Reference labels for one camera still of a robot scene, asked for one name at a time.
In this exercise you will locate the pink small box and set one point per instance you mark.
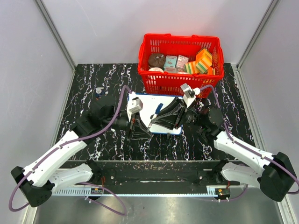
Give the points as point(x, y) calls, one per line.
point(181, 61)

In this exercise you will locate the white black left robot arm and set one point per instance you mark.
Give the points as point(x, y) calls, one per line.
point(39, 180)

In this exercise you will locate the orange blue pump bottle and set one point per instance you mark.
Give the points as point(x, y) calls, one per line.
point(99, 92)

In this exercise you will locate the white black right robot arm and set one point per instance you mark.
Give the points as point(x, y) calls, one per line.
point(272, 173)

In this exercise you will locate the brown round package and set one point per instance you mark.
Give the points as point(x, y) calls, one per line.
point(156, 60)

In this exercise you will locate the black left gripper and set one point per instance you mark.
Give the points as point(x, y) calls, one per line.
point(140, 131)

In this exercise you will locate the blue framed whiteboard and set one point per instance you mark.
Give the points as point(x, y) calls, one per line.
point(149, 105)

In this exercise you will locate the teal small box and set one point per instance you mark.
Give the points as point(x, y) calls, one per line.
point(170, 62)

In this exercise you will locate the white marker with blue cap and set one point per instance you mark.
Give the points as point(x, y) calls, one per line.
point(157, 111)

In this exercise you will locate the green yellow sponge pack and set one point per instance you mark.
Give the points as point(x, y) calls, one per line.
point(191, 68)

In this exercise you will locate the red plastic shopping basket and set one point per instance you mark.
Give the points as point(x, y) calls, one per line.
point(168, 81)

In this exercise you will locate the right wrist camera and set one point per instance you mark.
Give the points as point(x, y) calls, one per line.
point(189, 94)

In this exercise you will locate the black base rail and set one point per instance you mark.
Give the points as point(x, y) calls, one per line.
point(152, 178)

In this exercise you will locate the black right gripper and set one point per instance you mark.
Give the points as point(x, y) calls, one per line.
point(169, 117)

